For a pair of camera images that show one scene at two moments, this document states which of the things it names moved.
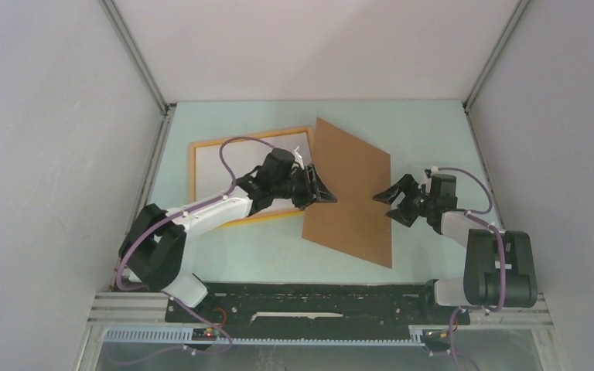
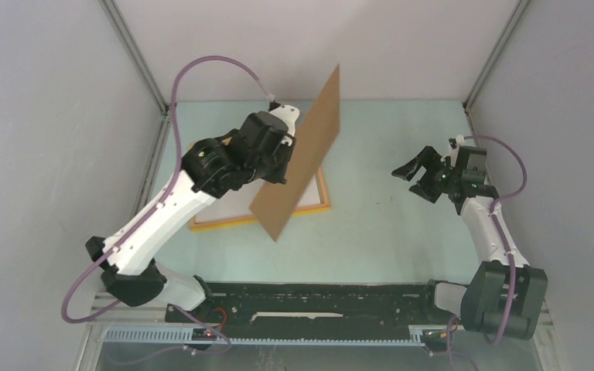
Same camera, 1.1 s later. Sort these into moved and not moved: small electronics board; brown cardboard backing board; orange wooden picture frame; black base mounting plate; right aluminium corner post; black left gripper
Moved: brown cardboard backing board; orange wooden picture frame; black left gripper
Not moved: right aluminium corner post; black base mounting plate; small electronics board
